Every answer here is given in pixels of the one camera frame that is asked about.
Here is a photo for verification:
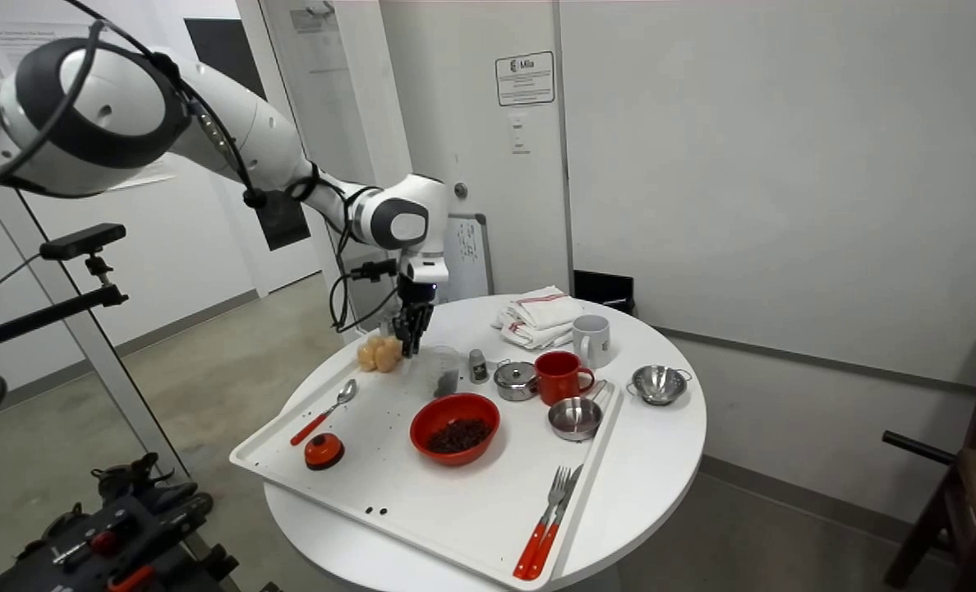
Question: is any red bowl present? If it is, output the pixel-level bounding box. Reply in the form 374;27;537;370
407;391;504;471

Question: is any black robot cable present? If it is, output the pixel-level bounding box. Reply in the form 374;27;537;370
0;0;406;336

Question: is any red mug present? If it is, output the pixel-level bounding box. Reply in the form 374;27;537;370
531;350;597;408

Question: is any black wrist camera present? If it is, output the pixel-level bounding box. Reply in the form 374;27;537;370
344;256;406;282

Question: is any small lidded steel dish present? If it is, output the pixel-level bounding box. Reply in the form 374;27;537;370
491;358;544;403

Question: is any white mug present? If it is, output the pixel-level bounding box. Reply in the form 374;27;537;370
568;312;616;370

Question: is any white cloth with red stripes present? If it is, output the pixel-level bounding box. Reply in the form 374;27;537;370
491;282;586;356

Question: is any red round lid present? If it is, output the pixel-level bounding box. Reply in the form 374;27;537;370
300;430;350;474

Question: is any red handled fork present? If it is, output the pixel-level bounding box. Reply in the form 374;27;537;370
511;464;574;583
524;464;586;583

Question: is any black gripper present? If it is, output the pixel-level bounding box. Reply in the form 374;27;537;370
387;276;441;362

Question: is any white plastic tray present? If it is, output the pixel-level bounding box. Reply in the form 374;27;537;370
226;339;632;592

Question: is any red handled spoon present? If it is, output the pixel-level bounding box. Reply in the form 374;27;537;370
287;376;362;452

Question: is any black camera on stand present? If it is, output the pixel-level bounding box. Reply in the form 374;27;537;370
37;219;127;263

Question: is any small steel bowl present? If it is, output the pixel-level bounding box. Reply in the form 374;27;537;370
546;393;604;444
628;362;689;408

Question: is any dark wooden chair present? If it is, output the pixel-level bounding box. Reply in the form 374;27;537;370
879;317;976;592

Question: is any white wall sign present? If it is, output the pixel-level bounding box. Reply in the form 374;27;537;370
491;46;558;112

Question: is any camera tripod stand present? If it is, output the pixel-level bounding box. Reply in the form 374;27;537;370
0;185;201;488

